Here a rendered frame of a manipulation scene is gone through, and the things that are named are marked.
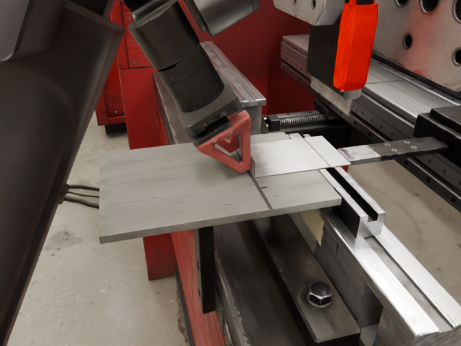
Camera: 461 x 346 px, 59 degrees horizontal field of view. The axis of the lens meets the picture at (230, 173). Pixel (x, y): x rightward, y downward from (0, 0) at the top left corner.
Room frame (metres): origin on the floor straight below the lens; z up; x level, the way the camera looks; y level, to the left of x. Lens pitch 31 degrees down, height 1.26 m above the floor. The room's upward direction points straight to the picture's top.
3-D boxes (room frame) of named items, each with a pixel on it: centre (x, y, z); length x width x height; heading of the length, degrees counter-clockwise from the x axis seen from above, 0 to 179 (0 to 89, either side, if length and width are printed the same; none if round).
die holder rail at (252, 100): (1.00, 0.02, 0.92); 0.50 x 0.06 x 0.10; 15
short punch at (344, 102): (0.47, -0.12, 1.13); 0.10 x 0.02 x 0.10; 15
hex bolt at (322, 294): (0.32, -0.10, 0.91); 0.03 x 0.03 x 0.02
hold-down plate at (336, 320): (0.42, -0.07, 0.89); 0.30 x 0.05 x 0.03; 15
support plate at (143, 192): (0.43, 0.02, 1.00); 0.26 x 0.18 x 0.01; 105
